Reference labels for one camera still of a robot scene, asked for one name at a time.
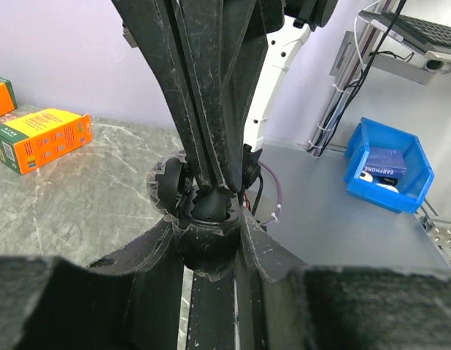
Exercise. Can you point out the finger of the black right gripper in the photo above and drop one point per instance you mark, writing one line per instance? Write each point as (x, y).
(159, 33)
(227, 44)

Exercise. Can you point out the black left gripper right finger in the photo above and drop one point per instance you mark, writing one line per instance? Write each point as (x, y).
(284, 303)

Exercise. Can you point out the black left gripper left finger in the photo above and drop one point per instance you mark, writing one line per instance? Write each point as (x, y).
(128, 299)

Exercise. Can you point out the black earbud charging case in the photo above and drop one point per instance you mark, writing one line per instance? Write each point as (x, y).
(206, 225)

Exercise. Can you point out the black clip earbud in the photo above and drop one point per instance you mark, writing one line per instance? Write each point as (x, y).
(211, 206)

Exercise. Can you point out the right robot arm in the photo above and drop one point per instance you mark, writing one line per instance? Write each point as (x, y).
(288, 25)

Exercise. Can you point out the blue storage bin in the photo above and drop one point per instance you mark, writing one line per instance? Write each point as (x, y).
(397, 195)

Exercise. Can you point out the orange box back right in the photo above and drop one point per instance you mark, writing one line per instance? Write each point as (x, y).
(8, 101)

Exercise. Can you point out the orange box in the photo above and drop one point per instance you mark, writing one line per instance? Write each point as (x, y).
(33, 140)
(8, 101)

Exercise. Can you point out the blue earphone box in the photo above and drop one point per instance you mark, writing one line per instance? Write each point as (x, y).
(385, 162)

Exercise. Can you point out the grey laptop on stand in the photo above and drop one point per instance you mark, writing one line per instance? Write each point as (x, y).
(430, 41)

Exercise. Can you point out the aluminium frame rail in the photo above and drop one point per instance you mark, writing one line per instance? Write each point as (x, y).
(437, 227)

